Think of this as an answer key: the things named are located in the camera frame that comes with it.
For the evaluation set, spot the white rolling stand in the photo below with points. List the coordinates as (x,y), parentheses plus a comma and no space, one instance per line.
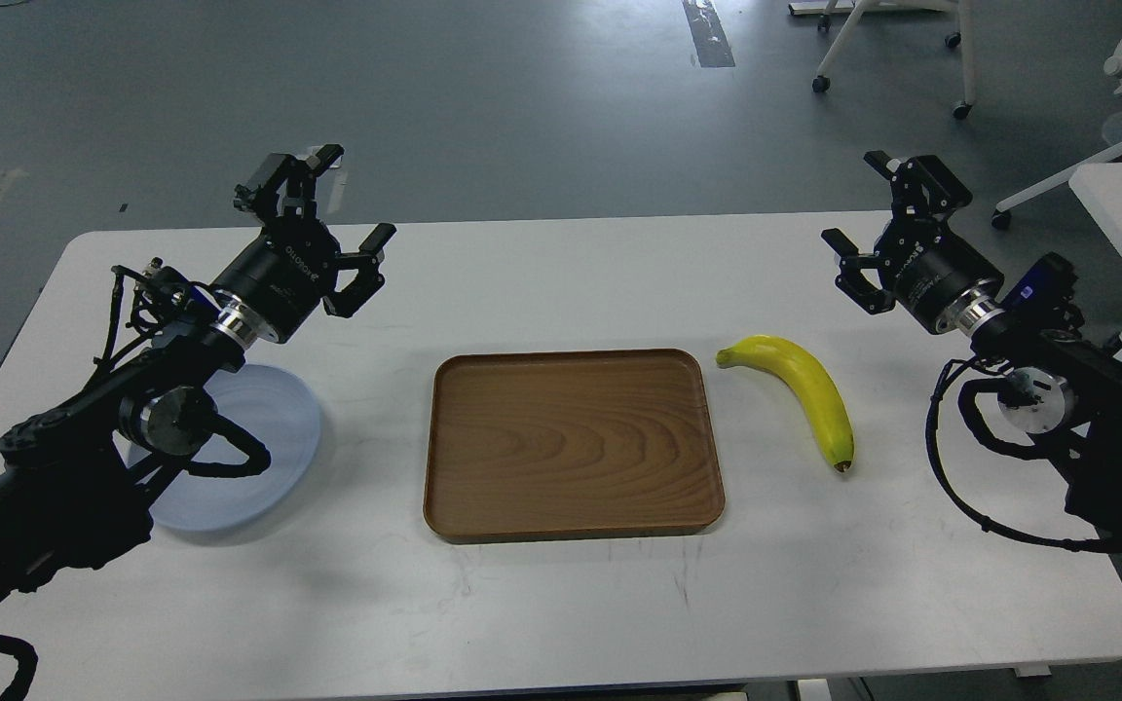
(840,22)

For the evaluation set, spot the yellow banana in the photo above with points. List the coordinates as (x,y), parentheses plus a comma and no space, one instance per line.
(809,381)

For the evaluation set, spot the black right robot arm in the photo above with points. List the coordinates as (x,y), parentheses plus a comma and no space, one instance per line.
(1032,388)

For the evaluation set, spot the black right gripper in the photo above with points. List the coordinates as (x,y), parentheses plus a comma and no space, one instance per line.
(917,261)

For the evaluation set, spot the brown wooden tray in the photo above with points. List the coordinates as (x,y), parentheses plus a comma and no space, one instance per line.
(580,444)

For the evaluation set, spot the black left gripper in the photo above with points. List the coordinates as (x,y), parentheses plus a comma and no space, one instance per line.
(280,278)

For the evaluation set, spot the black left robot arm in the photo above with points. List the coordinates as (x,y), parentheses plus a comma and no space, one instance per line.
(79,479)

